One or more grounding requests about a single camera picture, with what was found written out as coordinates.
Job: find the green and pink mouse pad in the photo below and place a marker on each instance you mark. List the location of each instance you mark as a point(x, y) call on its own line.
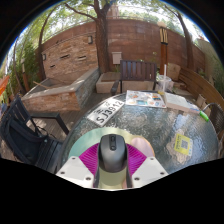
point(83, 139)

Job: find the beige stone block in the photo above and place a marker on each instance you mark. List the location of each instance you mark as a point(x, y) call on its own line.
point(174, 71)

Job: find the slanted tree trunk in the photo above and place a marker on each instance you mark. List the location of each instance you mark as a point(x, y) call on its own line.
point(187, 46)

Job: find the black backpack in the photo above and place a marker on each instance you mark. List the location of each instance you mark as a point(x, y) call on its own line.
point(20, 140)

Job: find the colourful printed menu sheet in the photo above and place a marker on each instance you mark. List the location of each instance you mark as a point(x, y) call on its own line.
point(145, 99)

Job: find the curved wooden bench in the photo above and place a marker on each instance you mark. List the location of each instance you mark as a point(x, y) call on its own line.
point(200, 86)

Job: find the orange parasol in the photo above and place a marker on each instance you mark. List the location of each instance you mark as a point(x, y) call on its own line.
point(3, 85)

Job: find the yellow square card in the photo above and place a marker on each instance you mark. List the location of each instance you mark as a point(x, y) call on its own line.
point(183, 144)

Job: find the dark wooden slatted chair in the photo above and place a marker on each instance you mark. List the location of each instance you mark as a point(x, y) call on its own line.
point(138, 70)

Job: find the tall wooden lamp post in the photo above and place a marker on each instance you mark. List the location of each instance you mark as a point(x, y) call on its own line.
point(163, 50)

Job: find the black wall lamp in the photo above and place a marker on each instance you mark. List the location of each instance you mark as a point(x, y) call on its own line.
point(44, 57)
point(90, 39)

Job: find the thick tree trunk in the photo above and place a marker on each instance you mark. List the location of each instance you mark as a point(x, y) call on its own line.
point(102, 43)

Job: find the thin curved tree trunk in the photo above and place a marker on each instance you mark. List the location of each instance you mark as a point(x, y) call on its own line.
point(40, 50)

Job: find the dark wicker metal chair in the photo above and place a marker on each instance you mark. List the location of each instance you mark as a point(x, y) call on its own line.
point(216, 120)

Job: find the white mailbox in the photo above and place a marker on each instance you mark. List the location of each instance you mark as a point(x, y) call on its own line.
point(117, 58)

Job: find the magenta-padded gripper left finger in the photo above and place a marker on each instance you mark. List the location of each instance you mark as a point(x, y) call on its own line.
point(87, 159)

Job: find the black slatted armchair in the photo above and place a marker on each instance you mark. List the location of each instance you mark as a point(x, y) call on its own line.
point(46, 153)

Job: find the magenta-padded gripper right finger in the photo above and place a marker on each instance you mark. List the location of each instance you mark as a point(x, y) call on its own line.
point(137, 159)

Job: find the clear plastic cup with straw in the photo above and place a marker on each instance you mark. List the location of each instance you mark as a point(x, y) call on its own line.
point(164, 83)

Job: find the dark grey computer mouse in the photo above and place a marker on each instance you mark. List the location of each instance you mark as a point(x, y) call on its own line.
point(112, 153)

